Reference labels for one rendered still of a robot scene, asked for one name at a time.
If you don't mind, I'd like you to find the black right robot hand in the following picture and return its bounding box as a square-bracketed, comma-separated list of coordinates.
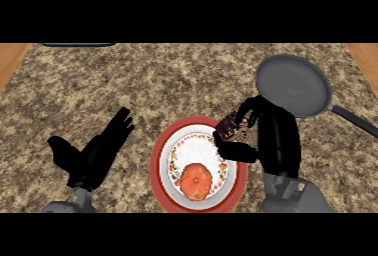
[211, 95, 302, 179]

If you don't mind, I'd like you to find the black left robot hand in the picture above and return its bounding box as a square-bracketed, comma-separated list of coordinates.
[45, 106, 135, 192]

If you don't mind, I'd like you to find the dark red cupcake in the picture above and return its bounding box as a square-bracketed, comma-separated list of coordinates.
[214, 111, 250, 141]

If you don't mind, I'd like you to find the grey frying pan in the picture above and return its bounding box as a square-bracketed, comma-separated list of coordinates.
[253, 54, 378, 139]

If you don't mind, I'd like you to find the red-rimmed white plate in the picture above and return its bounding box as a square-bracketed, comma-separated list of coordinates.
[147, 116, 247, 214]

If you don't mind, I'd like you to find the orange pumpkin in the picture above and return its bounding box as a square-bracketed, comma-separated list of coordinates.
[178, 162, 215, 202]

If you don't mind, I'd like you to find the dark grey appliance edge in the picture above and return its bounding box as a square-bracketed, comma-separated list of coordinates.
[39, 42, 118, 48]

